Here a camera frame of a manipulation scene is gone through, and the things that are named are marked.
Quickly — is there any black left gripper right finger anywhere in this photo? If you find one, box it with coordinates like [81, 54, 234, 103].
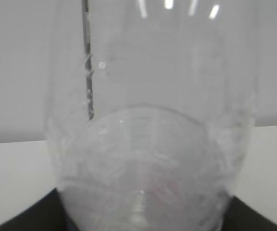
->
[220, 196, 277, 231]

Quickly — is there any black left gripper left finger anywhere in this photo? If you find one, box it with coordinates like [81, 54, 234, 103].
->
[0, 189, 67, 231]

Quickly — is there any clear water bottle red label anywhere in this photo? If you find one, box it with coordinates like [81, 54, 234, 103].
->
[46, 0, 258, 231]

